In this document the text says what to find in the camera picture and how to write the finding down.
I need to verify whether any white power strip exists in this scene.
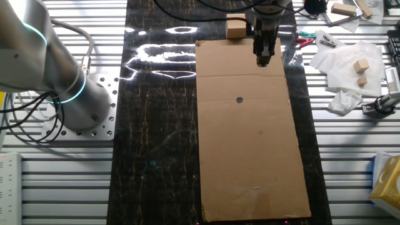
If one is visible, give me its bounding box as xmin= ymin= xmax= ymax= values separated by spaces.
xmin=0 ymin=151 xmax=23 ymax=225

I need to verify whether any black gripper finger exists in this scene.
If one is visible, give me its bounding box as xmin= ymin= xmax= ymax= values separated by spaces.
xmin=253 ymin=39 xmax=265 ymax=66
xmin=263 ymin=39 xmax=276 ymax=68

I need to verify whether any large white tissue sheet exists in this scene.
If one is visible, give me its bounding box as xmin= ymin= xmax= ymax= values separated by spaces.
xmin=309 ymin=29 xmax=387 ymax=98

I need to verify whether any large wooden cube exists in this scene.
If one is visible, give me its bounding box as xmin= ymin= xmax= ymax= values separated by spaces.
xmin=225 ymin=12 xmax=248 ymax=40

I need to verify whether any yellow tissue box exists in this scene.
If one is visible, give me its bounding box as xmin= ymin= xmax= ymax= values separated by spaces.
xmin=368 ymin=155 xmax=400 ymax=210

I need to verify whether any white paper piece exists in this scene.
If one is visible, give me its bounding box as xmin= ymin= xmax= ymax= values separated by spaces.
xmin=340 ymin=17 xmax=362 ymax=34

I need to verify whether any white pulled tissue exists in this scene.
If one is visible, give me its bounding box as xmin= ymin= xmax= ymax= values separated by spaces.
xmin=373 ymin=151 xmax=393 ymax=188

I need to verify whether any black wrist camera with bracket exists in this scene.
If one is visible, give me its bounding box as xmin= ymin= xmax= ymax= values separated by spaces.
xmin=303 ymin=0 xmax=326 ymax=16

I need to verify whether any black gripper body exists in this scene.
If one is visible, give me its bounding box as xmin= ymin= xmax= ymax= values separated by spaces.
xmin=251 ymin=17 xmax=281 ymax=41

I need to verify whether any silver depth camera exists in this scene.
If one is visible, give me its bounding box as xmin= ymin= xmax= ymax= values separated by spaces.
xmin=384 ymin=66 xmax=400 ymax=94

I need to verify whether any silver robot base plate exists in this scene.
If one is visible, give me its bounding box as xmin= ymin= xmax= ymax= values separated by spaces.
xmin=41 ymin=73 xmax=120 ymax=141

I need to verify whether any long wooden block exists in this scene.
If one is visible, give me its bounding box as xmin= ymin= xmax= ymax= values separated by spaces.
xmin=355 ymin=0 xmax=374 ymax=19

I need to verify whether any metal tray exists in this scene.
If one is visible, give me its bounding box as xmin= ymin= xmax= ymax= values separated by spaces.
xmin=319 ymin=0 xmax=364 ymax=26

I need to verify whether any crumpled white tissue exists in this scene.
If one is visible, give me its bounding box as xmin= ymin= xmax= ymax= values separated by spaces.
xmin=327 ymin=89 xmax=364 ymax=116

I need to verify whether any black marble pattern mat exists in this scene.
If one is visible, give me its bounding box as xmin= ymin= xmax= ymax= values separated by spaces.
xmin=106 ymin=0 xmax=333 ymax=225

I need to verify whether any thick black gripper cable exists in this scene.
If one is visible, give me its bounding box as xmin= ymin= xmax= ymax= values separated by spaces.
xmin=152 ymin=0 xmax=253 ymax=34

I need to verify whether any rectangular wooden block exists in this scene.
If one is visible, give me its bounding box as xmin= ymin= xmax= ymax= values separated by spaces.
xmin=330 ymin=2 xmax=358 ymax=17

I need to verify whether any black base cable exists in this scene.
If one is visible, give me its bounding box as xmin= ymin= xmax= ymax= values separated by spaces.
xmin=2 ymin=92 xmax=66 ymax=145

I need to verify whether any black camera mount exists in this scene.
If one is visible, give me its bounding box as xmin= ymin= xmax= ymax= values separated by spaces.
xmin=361 ymin=92 xmax=400 ymax=119

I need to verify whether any black keyboard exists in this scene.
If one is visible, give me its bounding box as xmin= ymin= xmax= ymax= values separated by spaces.
xmin=386 ymin=29 xmax=400 ymax=68

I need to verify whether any brown cardboard sheet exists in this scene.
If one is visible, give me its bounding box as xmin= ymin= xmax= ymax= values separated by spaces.
xmin=194 ymin=37 xmax=313 ymax=223

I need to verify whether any white tissue wad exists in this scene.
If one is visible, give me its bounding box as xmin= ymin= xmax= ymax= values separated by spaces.
xmin=362 ymin=0 xmax=384 ymax=26

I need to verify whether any red clothespin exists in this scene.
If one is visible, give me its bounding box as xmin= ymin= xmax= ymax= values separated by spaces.
xmin=296 ymin=37 xmax=316 ymax=49

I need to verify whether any medium wooden cube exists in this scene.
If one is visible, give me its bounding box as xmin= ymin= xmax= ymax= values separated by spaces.
xmin=352 ymin=58 xmax=371 ymax=74

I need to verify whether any grey base cable with connector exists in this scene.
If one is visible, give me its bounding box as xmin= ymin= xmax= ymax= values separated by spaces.
xmin=49 ymin=18 xmax=95 ymax=78

